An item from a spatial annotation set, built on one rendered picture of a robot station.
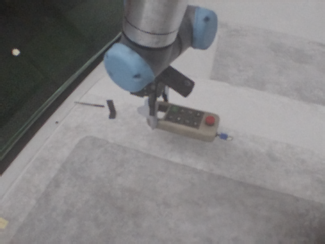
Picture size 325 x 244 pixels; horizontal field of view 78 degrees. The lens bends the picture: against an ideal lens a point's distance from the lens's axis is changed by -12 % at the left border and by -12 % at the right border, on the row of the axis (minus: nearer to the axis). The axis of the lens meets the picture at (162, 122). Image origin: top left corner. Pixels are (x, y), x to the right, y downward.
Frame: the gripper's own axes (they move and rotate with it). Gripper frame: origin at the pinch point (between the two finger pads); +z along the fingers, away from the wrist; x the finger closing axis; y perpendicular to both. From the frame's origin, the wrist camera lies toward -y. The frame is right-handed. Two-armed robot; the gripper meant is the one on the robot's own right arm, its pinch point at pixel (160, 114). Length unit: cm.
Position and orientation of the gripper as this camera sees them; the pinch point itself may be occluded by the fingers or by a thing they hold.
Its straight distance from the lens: 67.2
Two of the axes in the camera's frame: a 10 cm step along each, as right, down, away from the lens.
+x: -3.7, 7.2, -5.9
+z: 0.6, 6.5, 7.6
